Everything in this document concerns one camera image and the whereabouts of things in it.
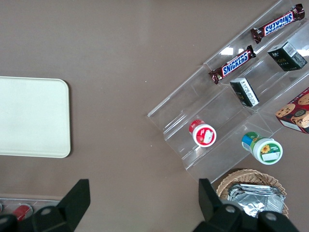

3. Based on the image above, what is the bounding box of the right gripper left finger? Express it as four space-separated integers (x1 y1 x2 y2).
32 179 91 232

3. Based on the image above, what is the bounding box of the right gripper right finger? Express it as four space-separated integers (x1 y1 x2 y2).
193 178 244 232

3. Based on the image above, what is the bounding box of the light wicker basket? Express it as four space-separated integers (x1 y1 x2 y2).
216 168 290 219

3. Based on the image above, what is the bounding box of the cream plastic tray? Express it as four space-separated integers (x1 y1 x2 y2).
0 76 71 159

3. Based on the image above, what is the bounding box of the foil wrapped package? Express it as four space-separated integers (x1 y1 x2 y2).
228 183 286 201
226 194 287 219

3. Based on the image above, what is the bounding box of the red cola bottle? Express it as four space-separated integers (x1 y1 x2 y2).
12 204 33 220

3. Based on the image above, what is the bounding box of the clear acrylic bottle rack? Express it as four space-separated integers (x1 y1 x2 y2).
0 198 60 218

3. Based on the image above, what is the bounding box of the red lidded jar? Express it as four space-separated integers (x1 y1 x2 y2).
188 119 217 147

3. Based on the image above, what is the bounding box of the green labelled white-lid jar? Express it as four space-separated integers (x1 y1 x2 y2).
240 131 284 165

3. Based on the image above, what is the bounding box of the clear acrylic stepped stand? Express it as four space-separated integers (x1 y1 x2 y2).
147 0 309 184

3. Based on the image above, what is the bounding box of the small black carton box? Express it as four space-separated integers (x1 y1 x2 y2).
267 40 309 72
229 77 260 108

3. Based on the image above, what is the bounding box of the red chocolate cookie box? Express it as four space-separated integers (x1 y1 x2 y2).
275 87 309 135

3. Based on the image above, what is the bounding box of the Snickers chocolate bar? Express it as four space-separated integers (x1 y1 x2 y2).
209 45 256 85
250 3 305 44

